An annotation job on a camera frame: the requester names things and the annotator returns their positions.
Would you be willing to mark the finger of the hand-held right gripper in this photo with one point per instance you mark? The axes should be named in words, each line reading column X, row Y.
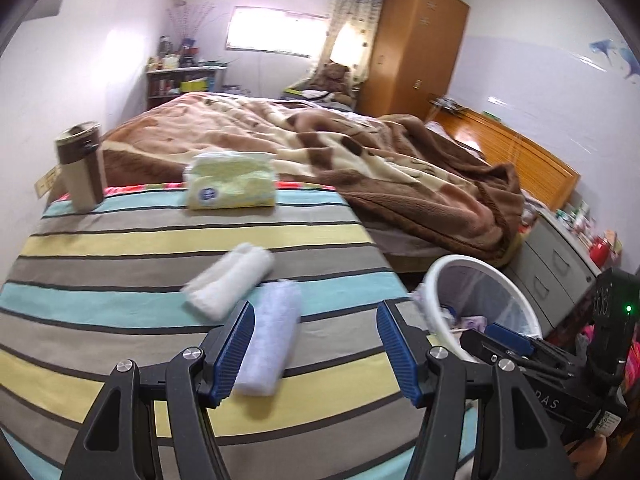
column 507, row 335
column 530, row 367

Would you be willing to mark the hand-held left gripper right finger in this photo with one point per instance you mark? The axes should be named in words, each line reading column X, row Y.
column 397, row 355

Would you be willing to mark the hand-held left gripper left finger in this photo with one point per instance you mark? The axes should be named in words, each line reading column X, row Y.
column 232, row 355

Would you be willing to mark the white foam fruit net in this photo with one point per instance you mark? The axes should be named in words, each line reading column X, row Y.
column 227, row 280
column 270, row 340

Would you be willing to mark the white plastic trash bin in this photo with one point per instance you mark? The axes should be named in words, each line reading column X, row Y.
column 434, row 285

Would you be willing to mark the person's right hand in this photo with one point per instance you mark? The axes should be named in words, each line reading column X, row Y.
column 587, row 457

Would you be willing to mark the red jar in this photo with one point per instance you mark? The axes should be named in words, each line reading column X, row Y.
column 601, row 255

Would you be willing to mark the grey drawer cabinet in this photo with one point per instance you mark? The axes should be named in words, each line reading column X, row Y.
column 550, row 265

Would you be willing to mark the striped bed sheet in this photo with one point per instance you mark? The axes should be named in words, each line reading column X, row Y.
column 125, row 270

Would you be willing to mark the yellow-green tissue pack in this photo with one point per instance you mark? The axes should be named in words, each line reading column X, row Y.
column 230, row 180

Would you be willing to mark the brown patterned blanket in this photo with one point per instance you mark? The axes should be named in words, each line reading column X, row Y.
column 400, row 175

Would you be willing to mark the wooden headboard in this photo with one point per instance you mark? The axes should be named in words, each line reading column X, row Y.
column 520, row 155

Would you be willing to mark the brown and beige thermos cup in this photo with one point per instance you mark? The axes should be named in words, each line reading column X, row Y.
column 82, row 175

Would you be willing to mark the cluttered storage shelf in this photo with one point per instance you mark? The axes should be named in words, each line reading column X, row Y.
column 167, row 87

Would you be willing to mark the brown teddy bear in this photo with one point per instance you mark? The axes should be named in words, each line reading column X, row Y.
column 334, row 80

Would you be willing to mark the wooden wardrobe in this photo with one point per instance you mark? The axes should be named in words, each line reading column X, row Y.
column 415, row 45

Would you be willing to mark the window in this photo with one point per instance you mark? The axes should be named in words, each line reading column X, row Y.
column 275, row 30

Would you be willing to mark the dried decorative branches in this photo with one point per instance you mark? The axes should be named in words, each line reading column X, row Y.
column 187, row 20

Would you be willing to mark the patterned curtain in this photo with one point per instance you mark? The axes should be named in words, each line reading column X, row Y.
column 352, row 15

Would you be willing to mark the wall socket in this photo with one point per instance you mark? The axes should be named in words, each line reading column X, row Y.
column 48, row 182

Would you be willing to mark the blue dolphin wall sticker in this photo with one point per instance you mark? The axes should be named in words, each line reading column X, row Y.
column 615, row 57

